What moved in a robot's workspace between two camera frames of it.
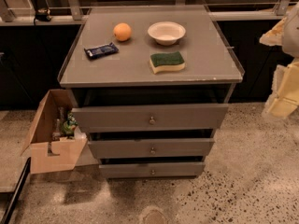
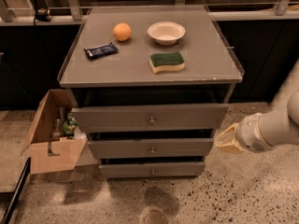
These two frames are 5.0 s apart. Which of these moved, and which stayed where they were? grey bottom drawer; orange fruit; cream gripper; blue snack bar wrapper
Moved: cream gripper
Stayed: blue snack bar wrapper; orange fruit; grey bottom drawer
